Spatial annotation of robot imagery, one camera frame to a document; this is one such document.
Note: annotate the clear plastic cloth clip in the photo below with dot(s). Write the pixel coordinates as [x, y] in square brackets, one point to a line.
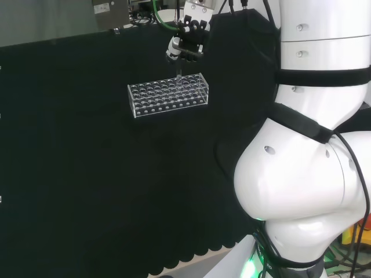
[115, 31]

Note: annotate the grey metal box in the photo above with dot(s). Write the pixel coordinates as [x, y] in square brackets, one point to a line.
[111, 13]

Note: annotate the yellow stop button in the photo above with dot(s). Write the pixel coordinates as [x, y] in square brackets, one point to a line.
[350, 234]

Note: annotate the clear glass test tube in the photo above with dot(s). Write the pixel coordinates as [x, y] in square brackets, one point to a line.
[178, 72]

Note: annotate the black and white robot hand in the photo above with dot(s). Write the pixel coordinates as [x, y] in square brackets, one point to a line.
[192, 37]

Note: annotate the clear plastic test tube rack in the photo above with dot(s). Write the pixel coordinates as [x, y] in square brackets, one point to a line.
[165, 97]

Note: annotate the black bench cloth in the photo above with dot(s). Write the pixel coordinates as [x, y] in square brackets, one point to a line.
[101, 173]

